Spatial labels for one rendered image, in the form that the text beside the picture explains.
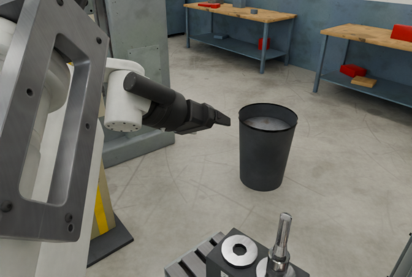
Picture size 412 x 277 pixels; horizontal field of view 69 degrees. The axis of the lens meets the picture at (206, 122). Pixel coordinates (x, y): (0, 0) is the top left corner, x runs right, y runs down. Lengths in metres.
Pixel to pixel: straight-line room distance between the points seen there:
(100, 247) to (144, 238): 0.30
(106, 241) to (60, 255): 2.10
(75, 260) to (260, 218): 2.24
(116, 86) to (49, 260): 0.38
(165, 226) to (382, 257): 1.49
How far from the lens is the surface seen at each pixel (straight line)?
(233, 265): 0.79
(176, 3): 7.55
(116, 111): 0.54
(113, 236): 2.35
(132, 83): 0.51
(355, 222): 2.63
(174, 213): 2.46
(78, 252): 0.26
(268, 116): 2.72
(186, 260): 1.04
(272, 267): 0.74
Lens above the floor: 1.76
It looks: 29 degrees down
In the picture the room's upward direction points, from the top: straight up
